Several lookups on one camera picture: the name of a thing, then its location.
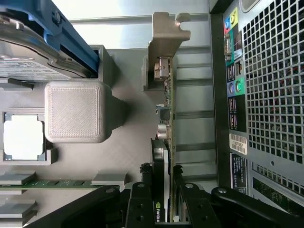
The open black PC case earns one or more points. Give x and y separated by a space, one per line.
266 95

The silver CPU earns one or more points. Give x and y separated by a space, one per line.
23 137

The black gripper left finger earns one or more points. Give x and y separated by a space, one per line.
140 204

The white barcode sticker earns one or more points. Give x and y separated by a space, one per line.
238 143

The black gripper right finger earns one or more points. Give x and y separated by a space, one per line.
197 206

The green RAM stick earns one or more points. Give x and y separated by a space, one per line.
54 183

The hard disk with blue caddy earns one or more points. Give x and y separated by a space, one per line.
28 47

